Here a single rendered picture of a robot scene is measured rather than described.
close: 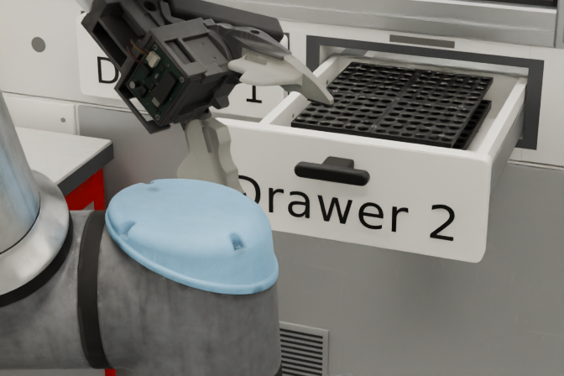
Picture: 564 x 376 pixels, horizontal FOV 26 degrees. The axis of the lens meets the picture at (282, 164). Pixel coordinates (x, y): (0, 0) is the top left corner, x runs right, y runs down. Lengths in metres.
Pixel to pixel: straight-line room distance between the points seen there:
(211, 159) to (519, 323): 0.67
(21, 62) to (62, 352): 0.88
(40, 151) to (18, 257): 0.81
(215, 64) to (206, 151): 0.09
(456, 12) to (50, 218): 0.73
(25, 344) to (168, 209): 0.14
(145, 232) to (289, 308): 0.87
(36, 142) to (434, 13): 0.57
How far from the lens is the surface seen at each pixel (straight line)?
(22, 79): 1.73
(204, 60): 0.98
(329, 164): 1.18
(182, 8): 1.04
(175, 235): 0.83
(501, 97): 1.52
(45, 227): 0.84
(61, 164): 1.59
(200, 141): 1.03
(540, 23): 1.44
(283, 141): 1.22
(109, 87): 1.64
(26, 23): 1.70
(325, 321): 1.67
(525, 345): 1.61
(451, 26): 1.46
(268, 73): 0.96
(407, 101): 1.38
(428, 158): 1.18
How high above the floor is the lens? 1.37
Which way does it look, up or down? 23 degrees down
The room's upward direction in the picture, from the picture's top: straight up
